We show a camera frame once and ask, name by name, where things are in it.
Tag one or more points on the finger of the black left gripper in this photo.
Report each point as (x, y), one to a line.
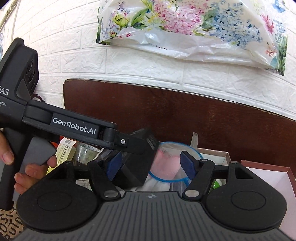
(137, 157)

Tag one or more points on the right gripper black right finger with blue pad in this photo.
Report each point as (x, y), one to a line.
(200, 172)

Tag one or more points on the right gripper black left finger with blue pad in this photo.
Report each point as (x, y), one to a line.
(102, 171)

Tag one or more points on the yellow green medicine box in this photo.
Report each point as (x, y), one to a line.
(65, 150)

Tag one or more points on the brown open cardboard box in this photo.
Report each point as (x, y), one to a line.
(218, 157)

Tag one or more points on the dark red feather toy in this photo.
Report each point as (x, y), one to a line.
(36, 96)

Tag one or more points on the clear bag blue rim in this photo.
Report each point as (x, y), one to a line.
(167, 164)

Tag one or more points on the dark brown wooden headboard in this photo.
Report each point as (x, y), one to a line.
(246, 133)

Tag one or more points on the red lid box white inside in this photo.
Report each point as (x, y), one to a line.
(282, 179)

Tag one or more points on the letter patterned brown cloth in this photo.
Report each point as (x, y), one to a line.
(11, 225)

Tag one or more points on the floral plastic bag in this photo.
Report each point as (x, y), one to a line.
(249, 33)

